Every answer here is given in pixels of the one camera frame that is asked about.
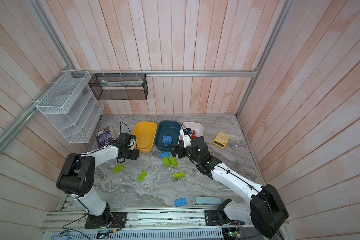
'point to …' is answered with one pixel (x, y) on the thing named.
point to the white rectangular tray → (197, 126)
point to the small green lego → (118, 168)
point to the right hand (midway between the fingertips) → (173, 143)
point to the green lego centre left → (166, 161)
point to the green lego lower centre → (178, 175)
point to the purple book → (105, 137)
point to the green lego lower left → (142, 176)
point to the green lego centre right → (173, 161)
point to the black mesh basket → (119, 86)
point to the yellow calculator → (221, 139)
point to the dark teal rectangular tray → (167, 128)
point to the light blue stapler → (207, 201)
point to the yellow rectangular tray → (145, 132)
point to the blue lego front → (180, 202)
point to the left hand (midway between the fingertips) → (133, 156)
